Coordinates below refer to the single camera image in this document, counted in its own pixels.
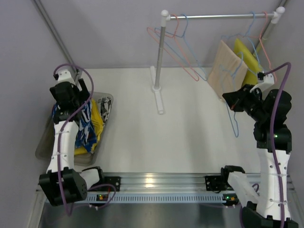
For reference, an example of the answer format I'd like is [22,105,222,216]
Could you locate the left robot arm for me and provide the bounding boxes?
[39,79,103,206]

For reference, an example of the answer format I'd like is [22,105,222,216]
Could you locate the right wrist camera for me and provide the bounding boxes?
[250,72,275,93]

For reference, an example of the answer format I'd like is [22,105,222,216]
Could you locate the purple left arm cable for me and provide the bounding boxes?
[53,63,117,217]

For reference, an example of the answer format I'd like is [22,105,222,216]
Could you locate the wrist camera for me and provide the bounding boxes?
[250,72,275,93]
[54,69,76,85]

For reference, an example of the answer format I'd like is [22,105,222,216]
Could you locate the pink wire hanger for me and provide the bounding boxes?
[146,13,200,82]
[243,11,278,69]

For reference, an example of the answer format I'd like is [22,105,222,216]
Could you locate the aluminium frame post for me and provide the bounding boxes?
[32,0,80,81]

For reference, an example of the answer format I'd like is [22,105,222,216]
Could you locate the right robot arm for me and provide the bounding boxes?
[222,85,299,228]

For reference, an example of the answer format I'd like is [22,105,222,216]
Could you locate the newspaper print trousers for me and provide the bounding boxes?
[97,96,112,125]

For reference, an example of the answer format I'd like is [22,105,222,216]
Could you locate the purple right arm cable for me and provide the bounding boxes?
[238,62,292,228]

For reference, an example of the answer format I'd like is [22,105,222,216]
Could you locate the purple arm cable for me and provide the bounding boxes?
[53,63,117,217]
[238,62,292,228]

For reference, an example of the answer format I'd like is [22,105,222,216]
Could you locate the yellow green garment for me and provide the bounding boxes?
[233,38,262,85]

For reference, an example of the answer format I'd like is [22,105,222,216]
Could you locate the blue patterned garment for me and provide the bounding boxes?
[51,101,97,154]

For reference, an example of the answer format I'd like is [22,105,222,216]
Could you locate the white clothes rack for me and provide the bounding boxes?
[150,6,286,115]

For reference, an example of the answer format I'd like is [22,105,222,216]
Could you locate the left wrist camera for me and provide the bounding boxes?
[54,69,76,85]

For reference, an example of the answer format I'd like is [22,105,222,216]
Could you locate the aluminium mounting rail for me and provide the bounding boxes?
[35,172,295,192]

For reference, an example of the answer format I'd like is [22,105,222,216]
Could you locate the beige garment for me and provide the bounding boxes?
[207,41,248,100]

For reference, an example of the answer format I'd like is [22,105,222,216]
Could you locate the grey slotted cable duct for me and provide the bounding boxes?
[83,192,238,204]

